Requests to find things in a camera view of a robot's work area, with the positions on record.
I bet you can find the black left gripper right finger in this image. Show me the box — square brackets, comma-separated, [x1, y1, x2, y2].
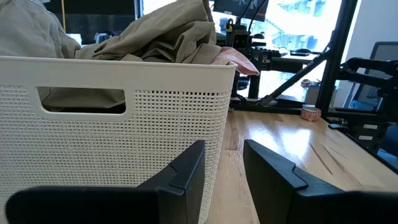
[243, 139, 345, 224]

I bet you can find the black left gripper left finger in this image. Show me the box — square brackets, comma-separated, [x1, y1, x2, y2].
[137, 139, 206, 224]

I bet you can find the pink garment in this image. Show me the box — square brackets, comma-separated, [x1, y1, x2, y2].
[211, 46, 261, 77]

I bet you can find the beige khaki garment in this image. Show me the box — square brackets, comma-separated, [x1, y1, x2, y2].
[0, 0, 225, 113]

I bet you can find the black jointed mount arm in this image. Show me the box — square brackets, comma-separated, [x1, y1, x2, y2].
[338, 57, 398, 105]

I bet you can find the black keyboard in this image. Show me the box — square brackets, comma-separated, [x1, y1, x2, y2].
[253, 45, 289, 58]

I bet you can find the black computer mouse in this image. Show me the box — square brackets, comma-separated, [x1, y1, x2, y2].
[290, 47, 313, 57]

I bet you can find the black computer monitor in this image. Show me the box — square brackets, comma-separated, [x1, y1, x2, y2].
[212, 0, 270, 22]

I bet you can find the small round pale object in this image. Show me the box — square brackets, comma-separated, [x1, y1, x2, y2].
[300, 105, 322, 123]

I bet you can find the black box with white labels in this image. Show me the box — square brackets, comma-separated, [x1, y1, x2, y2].
[328, 119, 392, 150]

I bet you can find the white woven plastic laundry basket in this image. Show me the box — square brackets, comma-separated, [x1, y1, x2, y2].
[0, 55, 238, 224]

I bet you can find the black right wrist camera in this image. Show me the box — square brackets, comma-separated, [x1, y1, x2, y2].
[231, 30, 251, 50]

